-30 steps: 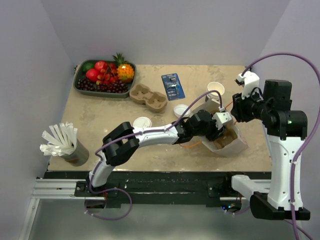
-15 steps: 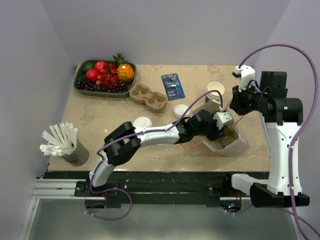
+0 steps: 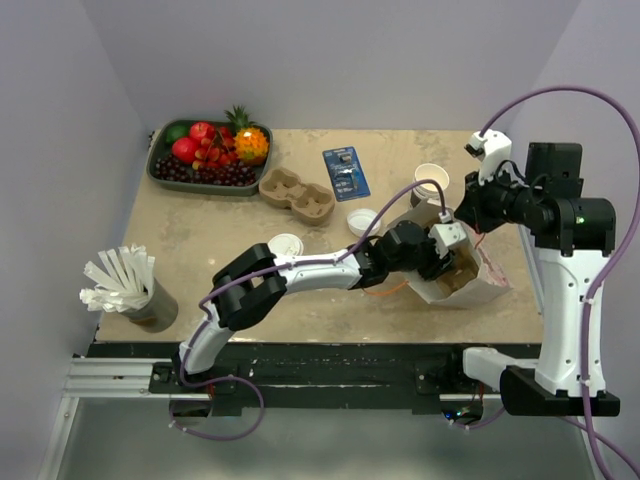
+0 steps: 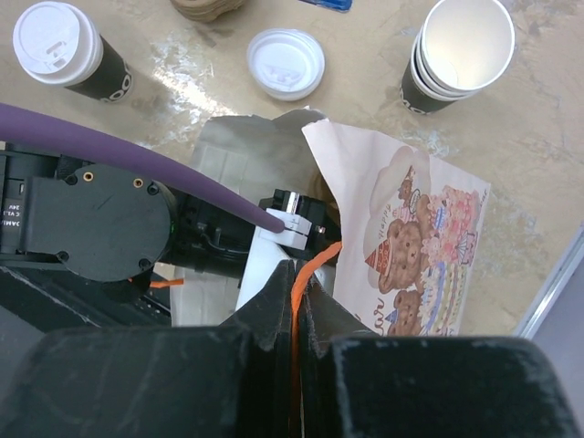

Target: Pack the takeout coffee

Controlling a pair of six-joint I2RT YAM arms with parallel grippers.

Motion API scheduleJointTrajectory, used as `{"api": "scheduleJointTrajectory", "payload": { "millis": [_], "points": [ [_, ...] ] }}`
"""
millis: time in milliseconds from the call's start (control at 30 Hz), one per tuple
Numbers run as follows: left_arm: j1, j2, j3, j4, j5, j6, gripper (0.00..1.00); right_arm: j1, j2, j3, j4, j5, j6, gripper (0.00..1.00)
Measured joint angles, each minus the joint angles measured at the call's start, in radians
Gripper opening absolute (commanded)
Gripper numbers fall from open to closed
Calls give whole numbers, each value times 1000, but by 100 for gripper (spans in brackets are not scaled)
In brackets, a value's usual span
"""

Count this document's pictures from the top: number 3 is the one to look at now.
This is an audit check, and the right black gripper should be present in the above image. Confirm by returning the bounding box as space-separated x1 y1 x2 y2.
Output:
455 162 542 234

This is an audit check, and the pulp cup carrier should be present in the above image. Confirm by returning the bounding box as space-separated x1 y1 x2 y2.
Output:
259 168 336 226
436 247 479 298

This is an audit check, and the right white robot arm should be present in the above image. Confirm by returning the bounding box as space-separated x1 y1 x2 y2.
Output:
445 140 620 417

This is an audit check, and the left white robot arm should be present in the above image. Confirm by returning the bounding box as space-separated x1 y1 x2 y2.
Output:
171 221 466 392

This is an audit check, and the blue blister pack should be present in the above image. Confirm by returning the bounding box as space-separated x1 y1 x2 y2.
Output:
322 146 371 202

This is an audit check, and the stack of paper cups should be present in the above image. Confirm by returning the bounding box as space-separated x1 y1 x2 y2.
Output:
410 163 450 207

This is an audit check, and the spare white cup lid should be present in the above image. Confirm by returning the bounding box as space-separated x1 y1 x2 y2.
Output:
346 208 382 237

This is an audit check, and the orange pineapple toy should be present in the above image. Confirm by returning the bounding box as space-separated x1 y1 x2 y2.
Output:
224 105 270 166

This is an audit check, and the red cherries bunch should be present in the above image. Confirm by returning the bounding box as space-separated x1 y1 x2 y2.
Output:
192 126 238 170

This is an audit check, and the red apple back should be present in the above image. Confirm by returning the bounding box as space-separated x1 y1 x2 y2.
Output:
189 122 216 146

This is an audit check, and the red apple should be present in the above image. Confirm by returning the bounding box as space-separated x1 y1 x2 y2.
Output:
189 122 216 146
171 137 200 165

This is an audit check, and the red apple front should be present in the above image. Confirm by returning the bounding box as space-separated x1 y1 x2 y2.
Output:
171 137 200 165

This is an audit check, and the grey straw holder cup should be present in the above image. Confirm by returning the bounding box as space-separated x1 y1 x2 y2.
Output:
122 279 179 333

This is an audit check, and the dark red grape bunch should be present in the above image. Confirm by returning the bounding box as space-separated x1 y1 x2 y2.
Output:
151 154 257 187

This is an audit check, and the green apple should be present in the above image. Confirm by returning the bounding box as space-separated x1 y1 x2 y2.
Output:
165 124 190 145

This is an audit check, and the grey fruit tray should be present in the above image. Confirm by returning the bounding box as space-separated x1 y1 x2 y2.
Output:
146 119 272 197

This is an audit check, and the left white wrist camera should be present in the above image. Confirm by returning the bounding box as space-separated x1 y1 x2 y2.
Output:
428 210 468 259

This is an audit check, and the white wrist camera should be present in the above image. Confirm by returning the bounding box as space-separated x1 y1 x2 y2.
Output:
428 210 468 259
465 129 512 185

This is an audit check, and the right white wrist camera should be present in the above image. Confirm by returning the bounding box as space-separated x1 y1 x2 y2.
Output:
465 129 512 185

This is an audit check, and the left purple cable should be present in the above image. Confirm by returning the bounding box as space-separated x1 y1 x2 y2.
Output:
167 178 451 441

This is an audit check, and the purple cable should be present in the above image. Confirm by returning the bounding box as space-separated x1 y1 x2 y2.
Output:
167 178 451 441
449 85 640 480

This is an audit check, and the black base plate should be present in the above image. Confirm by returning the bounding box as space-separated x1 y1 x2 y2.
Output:
84 340 541 417

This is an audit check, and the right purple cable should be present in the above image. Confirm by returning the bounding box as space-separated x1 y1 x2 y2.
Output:
449 85 640 480

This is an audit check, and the aluminium frame rail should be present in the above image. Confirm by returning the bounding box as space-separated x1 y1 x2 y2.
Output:
37 355 614 480

